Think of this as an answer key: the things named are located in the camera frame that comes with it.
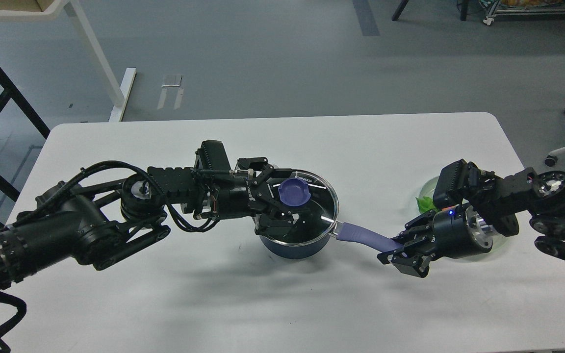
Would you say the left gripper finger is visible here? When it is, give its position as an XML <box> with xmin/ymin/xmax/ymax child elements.
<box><xmin>237</xmin><ymin>157</ymin><xmax>295</xmax><ymax>193</ymax></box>
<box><xmin>254</xmin><ymin>206</ymin><xmax>318</xmax><ymax>242</ymax></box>

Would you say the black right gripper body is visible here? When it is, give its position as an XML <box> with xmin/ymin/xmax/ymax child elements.
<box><xmin>431</xmin><ymin>206</ymin><xmax>492</xmax><ymax>259</ymax></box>

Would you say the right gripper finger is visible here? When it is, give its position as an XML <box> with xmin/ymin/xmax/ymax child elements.
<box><xmin>377</xmin><ymin>244</ymin><xmax>434</xmax><ymax>278</ymax></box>
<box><xmin>394</xmin><ymin>212</ymin><xmax>438</xmax><ymax>244</ymax></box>

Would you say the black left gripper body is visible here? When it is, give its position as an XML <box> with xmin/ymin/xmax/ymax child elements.
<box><xmin>211</xmin><ymin>175</ymin><xmax>257</xmax><ymax>220</ymax></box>

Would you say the glass pot lid blue knob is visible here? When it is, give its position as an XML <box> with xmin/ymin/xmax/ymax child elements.
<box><xmin>257</xmin><ymin>170</ymin><xmax>339</xmax><ymax>231</ymax></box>

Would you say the blue saucepan purple handle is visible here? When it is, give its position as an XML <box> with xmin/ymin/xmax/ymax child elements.
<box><xmin>259</xmin><ymin>221</ymin><xmax>403</xmax><ymax>260</ymax></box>

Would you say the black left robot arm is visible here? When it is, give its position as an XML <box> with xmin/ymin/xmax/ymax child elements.
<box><xmin>0</xmin><ymin>139</ymin><xmax>328</xmax><ymax>353</ymax></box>

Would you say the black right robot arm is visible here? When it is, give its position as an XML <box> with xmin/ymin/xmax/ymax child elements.
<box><xmin>378</xmin><ymin>159</ymin><xmax>565</xmax><ymax>278</ymax></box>

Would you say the orange toy carrot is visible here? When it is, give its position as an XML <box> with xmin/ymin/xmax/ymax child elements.
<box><xmin>415</xmin><ymin>196</ymin><xmax>441</xmax><ymax>214</ymax></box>

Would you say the pale green plate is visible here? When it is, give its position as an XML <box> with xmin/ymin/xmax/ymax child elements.
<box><xmin>418</xmin><ymin>176</ymin><xmax>506</xmax><ymax>261</ymax></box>

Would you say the black stand leg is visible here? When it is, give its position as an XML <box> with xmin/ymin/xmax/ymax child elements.
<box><xmin>391</xmin><ymin>0</ymin><xmax>409</xmax><ymax>22</ymax></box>

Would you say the metal wheeled cart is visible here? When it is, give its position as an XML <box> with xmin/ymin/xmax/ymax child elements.
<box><xmin>479</xmin><ymin>0</ymin><xmax>565</xmax><ymax>26</ymax></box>

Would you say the white desk frame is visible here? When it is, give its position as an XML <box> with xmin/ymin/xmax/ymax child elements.
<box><xmin>0</xmin><ymin>0</ymin><xmax>136</xmax><ymax>122</ymax></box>

